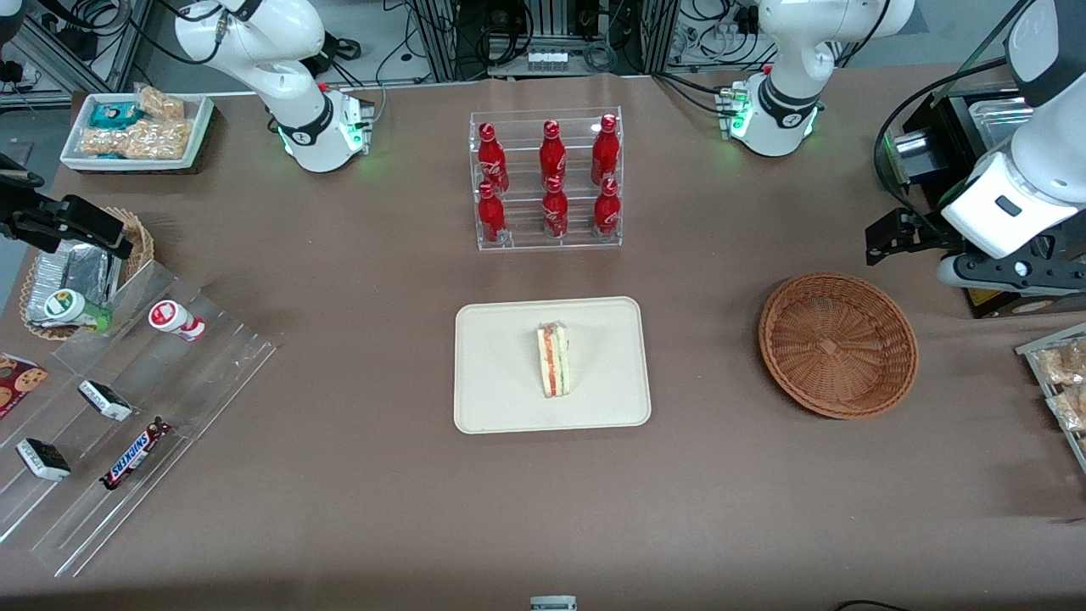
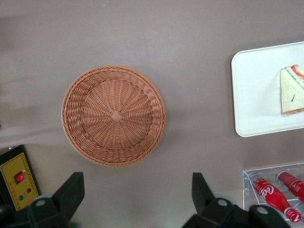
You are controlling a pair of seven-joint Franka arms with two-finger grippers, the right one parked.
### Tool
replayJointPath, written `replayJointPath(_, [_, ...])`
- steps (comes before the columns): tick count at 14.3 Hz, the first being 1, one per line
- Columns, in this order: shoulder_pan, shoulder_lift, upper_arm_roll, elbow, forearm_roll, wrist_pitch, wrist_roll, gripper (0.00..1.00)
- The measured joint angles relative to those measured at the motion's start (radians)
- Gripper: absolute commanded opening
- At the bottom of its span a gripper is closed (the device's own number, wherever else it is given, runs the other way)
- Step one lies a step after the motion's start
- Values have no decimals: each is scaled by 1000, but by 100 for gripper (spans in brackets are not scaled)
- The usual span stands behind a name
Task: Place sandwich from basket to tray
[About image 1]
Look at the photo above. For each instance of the green lid yogurt bottle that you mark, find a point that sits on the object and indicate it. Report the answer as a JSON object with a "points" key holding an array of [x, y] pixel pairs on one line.
{"points": [[72, 307]]}

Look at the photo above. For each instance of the steel food pan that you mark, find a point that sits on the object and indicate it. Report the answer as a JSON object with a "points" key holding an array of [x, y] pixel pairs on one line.
{"points": [[997, 123]]}

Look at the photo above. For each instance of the grey pastry tray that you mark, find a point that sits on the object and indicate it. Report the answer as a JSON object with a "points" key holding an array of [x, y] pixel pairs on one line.
{"points": [[1031, 356]]}

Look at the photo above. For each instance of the black white snack bar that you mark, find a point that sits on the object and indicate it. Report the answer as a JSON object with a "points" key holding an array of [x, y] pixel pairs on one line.
{"points": [[42, 459], [105, 400]]}

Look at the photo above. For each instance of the white rectangular snack tray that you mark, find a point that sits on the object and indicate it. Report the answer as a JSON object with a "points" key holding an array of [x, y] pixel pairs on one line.
{"points": [[199, 119]]}

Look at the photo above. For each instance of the black food warmer machine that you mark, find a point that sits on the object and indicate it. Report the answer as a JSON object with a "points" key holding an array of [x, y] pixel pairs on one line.
{"points": [[925, 157]]}

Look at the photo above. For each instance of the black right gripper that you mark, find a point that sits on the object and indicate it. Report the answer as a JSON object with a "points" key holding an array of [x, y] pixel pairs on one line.
{"points": [[19, 209]]}

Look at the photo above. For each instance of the white power strip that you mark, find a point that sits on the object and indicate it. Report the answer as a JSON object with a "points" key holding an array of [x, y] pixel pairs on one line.
{"points": [[547, 61]]}

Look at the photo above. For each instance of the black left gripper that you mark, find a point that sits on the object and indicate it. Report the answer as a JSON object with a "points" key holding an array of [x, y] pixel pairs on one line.
{"points": [[927, 231]]}

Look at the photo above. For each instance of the large clear rice cracker pack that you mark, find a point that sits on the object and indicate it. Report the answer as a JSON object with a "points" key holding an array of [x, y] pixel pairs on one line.
{"points": [[136, 140]]}

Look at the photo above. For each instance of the black equipment rack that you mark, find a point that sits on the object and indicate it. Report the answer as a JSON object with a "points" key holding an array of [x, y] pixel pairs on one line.
{"points": [[492, 34]]}

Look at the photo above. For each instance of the triangular sandwich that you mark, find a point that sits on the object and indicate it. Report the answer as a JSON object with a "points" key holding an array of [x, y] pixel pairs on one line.
{"points": [[553, 361]]}

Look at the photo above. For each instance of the brown snickers bar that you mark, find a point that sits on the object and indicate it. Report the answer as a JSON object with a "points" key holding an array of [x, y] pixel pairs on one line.
{"points": [[134, 455]]}

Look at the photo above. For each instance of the red cookie package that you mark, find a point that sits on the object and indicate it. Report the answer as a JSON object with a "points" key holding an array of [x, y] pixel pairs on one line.
{"points": [[19, 382]]}

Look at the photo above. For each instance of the teal snack packet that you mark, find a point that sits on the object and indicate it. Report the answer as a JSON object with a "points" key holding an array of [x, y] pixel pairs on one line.
{"points": [[114, 114]]}

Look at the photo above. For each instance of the small clear rice cracker pack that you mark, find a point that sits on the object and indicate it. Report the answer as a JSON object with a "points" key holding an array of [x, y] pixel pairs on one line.
{"points": [[161, 103]]}

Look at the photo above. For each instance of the red white yogurt bottle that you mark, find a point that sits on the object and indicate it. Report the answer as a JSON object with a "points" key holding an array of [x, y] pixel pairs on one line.
{"points": [[174, 318]]}

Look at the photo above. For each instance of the silver foil wrapped package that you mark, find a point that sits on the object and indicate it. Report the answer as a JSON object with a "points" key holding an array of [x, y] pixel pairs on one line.
{"points": [[47, 284], [89, 271]]}

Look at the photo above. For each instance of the clear wrapped pastry pack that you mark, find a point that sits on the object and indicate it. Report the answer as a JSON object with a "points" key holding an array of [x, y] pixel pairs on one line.
{"points": [[1065, 363], [1071, 409]]}

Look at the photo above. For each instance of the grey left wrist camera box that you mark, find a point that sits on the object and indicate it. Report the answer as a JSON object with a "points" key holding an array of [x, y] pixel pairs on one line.
{"points": [[993, 272]]}

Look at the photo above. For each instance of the clear acrylic stepped display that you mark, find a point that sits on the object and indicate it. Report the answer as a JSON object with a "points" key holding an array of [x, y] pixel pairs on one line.
{"points": [[170, 390]]}

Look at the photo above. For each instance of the round dark brown wicker basket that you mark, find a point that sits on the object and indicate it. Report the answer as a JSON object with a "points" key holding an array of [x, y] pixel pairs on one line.
{"points": [[840, 348]]}

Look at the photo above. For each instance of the red cola bottle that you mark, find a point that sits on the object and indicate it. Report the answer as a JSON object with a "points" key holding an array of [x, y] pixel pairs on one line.
{"points": [[552, 153], [555, 212], [492, 161], [605, 148], [607, 212], [490, 216]]}

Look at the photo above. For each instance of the clear acrylic bottle rack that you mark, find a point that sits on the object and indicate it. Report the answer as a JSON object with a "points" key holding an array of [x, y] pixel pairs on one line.
{"points": [[522, 233]]}

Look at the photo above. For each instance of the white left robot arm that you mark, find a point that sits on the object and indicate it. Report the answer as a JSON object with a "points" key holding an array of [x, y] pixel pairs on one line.
{"points": [[785, 51]]}

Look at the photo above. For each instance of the light brown wicker basket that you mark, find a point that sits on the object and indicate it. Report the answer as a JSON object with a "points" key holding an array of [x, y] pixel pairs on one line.
{"points": [[140, 242]]}

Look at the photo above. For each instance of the small white grey device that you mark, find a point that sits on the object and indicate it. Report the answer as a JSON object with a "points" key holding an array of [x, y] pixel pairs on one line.
{"points": [[553, 603]]}

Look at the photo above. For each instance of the beige plastic serving tray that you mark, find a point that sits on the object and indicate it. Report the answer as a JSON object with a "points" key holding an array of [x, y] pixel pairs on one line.
{"points": [[501, 365]]}

